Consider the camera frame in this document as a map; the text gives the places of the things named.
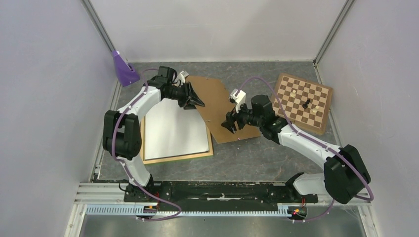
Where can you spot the brown frame backing board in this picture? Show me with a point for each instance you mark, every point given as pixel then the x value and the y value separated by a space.
pixel 215 96

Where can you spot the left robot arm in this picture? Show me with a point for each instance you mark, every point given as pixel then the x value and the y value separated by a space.
pixel 121 133

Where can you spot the light wooden picture frame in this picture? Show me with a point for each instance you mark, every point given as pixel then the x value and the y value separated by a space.
pixel 178 158

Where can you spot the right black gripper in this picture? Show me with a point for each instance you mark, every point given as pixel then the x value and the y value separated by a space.
pixel 230 116

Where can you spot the white slotted cable duct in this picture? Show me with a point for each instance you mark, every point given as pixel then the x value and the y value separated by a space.
pixel 140 210

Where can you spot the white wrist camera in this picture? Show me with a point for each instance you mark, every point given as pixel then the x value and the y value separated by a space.
pixel 181 77
pixel 237 97

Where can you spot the purple plastic stand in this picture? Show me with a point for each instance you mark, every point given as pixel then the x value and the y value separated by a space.
pixel 125 72

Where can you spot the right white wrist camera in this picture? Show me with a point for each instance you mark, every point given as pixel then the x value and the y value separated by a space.
pixel 237 97

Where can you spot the landscape photo print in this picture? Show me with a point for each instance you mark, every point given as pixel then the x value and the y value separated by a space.
pixel 173 130

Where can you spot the wooden chessboard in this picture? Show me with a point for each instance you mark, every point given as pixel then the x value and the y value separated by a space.
pixel 286 106

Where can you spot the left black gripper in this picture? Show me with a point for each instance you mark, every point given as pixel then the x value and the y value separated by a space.
pixel 189 104

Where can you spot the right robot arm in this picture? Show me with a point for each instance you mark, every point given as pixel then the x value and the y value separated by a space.
pixel 344 173

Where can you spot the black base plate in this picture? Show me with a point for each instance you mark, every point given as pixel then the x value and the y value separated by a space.
pixel 206 196

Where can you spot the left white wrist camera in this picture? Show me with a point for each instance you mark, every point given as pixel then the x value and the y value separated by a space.
pixel 181 77

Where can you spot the black chess piece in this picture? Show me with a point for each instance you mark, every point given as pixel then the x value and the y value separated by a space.
pixel 305 105

